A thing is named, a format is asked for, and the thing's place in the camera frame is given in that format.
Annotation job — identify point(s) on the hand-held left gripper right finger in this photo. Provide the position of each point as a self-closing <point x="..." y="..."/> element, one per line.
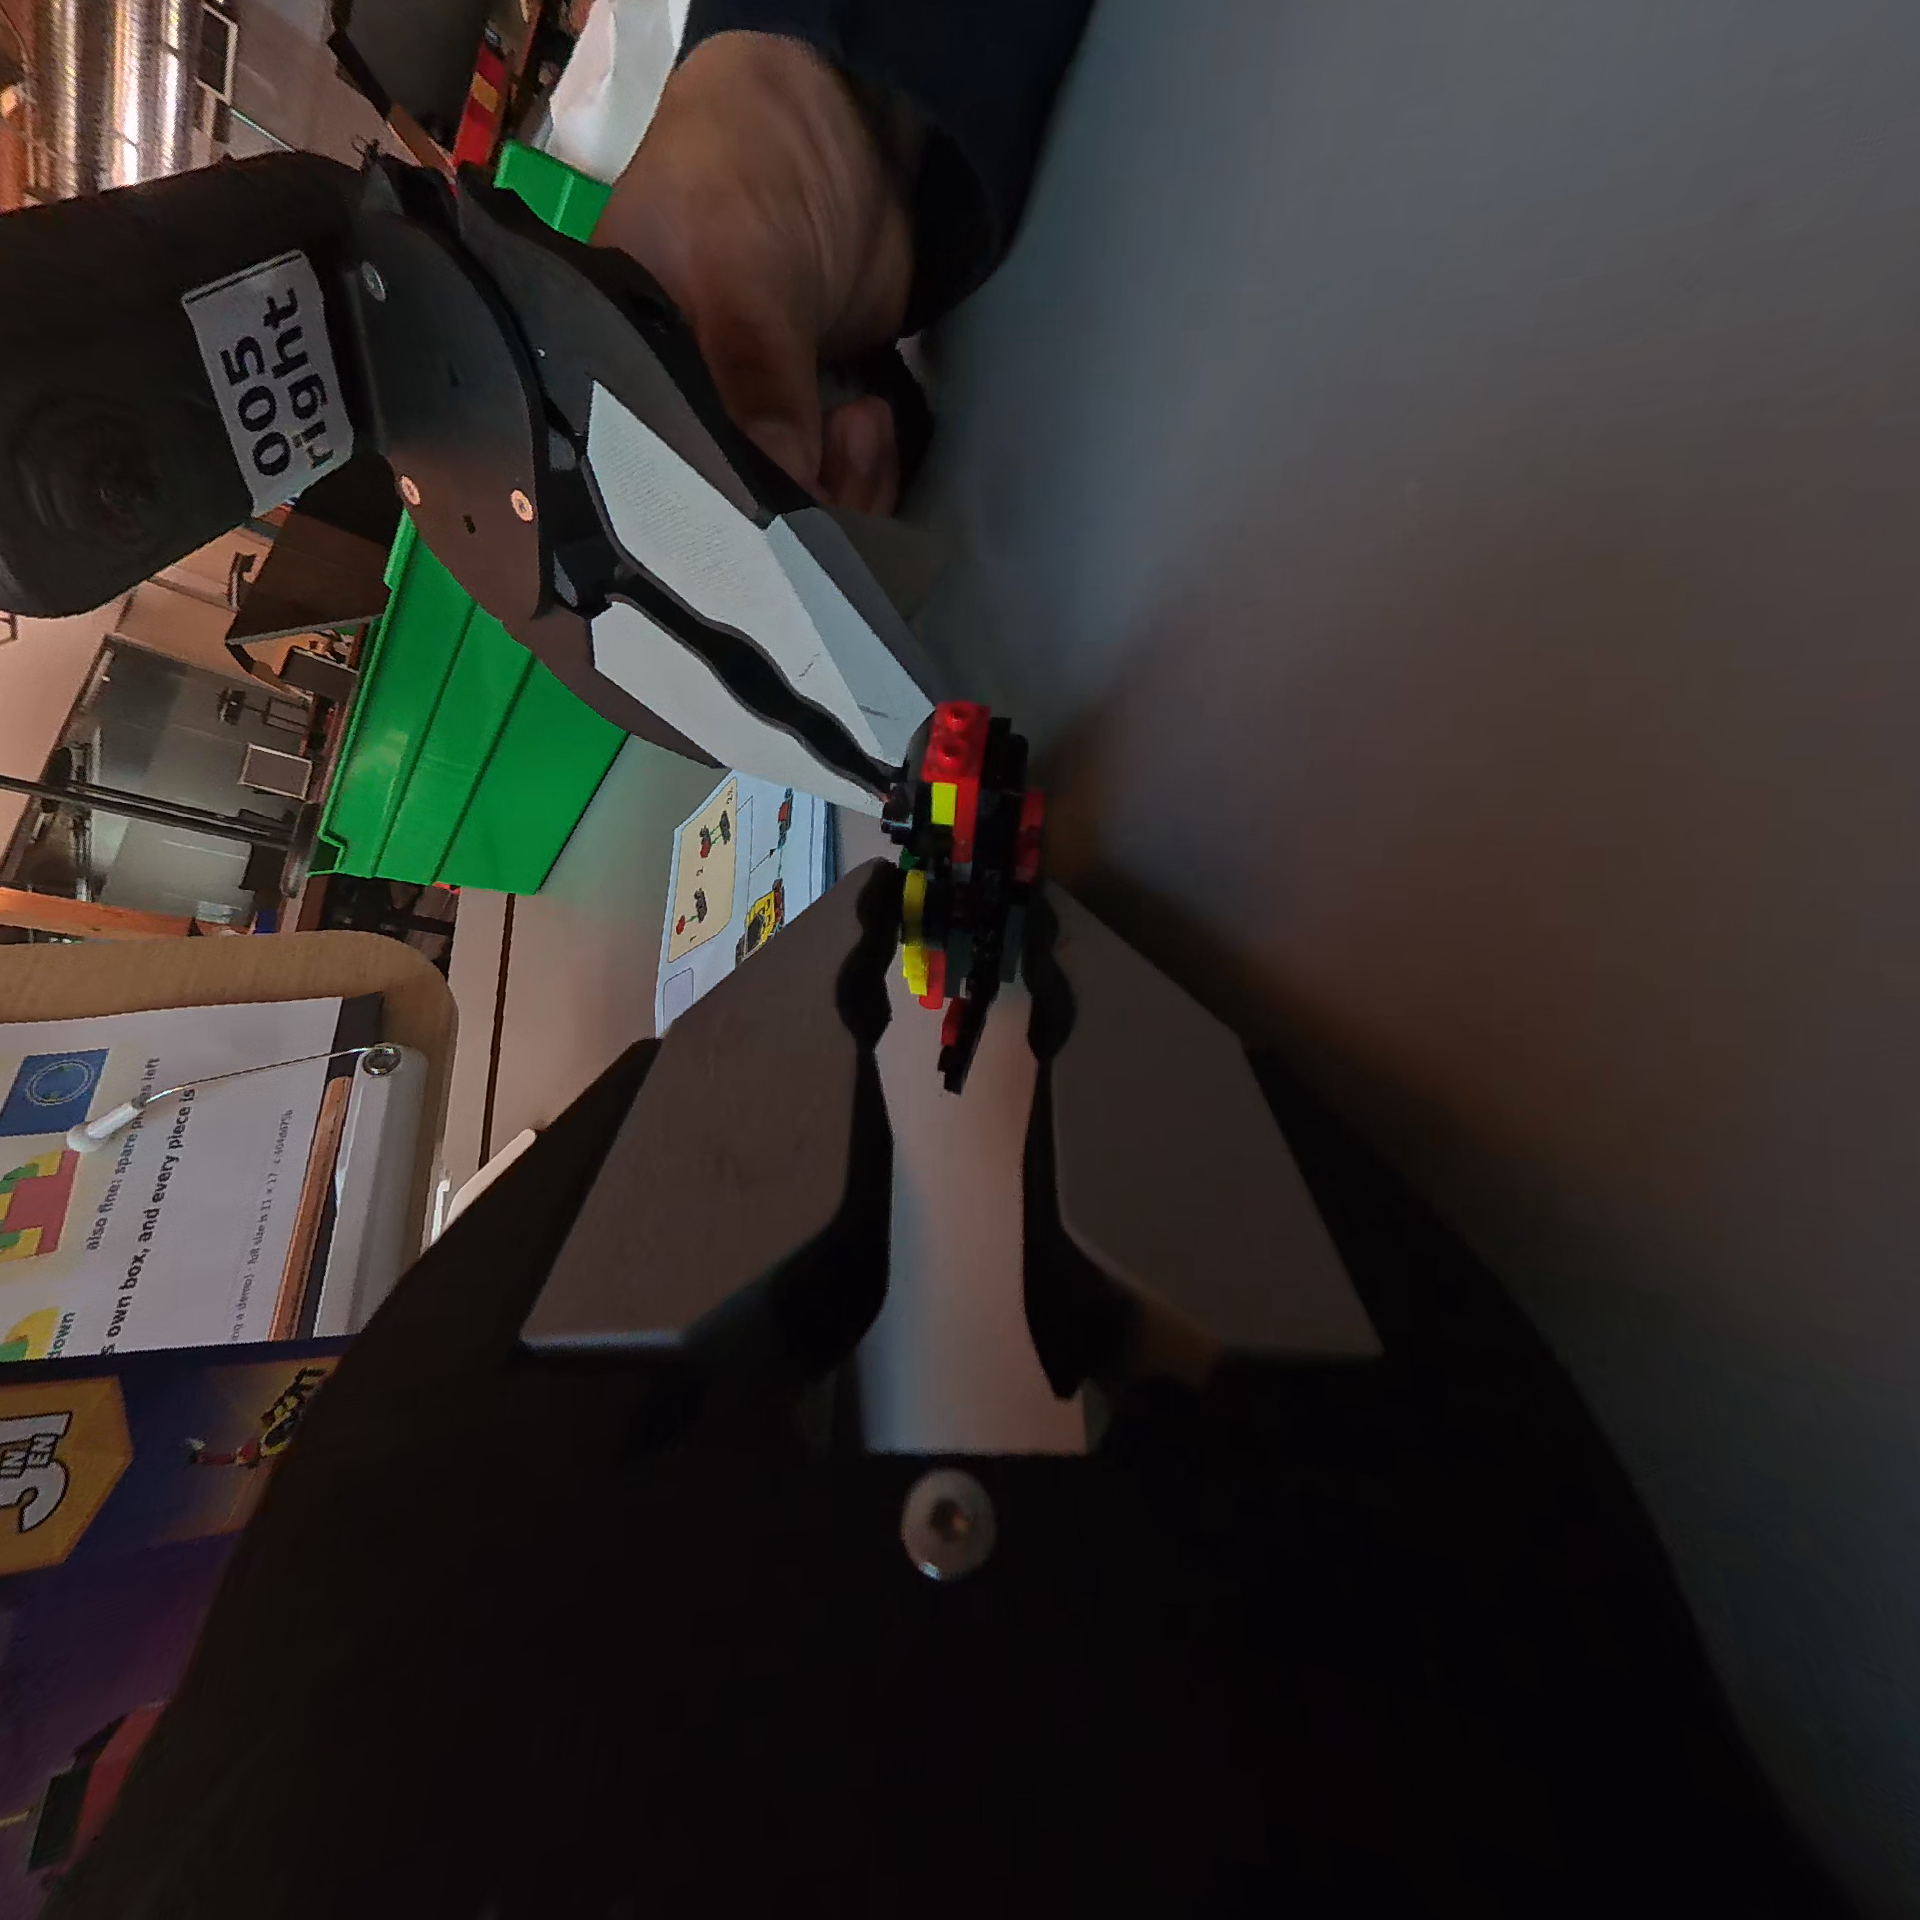
<point x="1184" y="1186"/>

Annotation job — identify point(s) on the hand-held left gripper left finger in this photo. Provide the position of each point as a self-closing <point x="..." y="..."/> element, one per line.
<point x="720" y="1171"/>

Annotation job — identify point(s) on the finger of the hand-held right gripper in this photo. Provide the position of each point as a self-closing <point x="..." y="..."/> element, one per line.
<point x="690" y="692"/>
<point x="690" y="510"/>

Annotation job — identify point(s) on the black yellow red lego model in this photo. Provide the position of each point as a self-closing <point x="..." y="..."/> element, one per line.
<point x="961" y="840"/>

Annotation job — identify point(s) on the person's right forearm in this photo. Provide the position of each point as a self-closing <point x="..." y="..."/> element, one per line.
<point x="990" y="120"/>

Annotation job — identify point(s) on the lego instruction booklet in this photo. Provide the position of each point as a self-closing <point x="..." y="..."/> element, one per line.
<point x="720" y="886"/>

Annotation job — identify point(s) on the purple lego box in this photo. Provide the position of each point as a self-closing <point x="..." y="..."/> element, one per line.
<point x="119" y="1575"/>

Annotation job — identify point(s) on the person's right hand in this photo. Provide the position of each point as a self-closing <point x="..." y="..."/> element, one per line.
<point x="763" y="226"/>

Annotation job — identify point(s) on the white rounded panel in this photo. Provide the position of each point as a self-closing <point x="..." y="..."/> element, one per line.
<point x="480" y="1186"/>

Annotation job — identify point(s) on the silver metal cylinder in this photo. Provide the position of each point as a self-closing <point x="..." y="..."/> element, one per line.
<point x="369" y="1200"/>

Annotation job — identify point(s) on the grey metal cabinet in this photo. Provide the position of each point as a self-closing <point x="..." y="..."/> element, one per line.
<point x="164" y="750"/>

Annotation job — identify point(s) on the printed paper sheet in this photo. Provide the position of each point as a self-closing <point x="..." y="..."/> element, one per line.
<point x="195" y="1200"/>

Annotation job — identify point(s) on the silver ventilation duct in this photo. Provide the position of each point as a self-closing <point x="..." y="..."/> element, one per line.
<point x="90" y="91"/>

